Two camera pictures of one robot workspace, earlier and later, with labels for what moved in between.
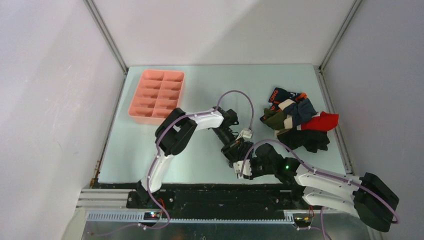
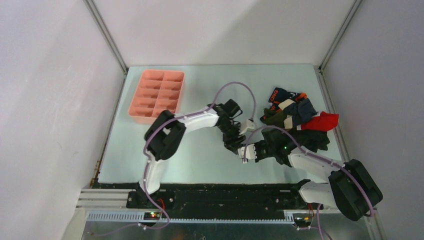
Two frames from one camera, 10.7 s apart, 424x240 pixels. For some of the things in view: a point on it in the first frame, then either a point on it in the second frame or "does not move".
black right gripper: x=252 y=161 → x=256 y=146
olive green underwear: x=275 y=119 does not move
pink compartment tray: x=157 y=93 does not move
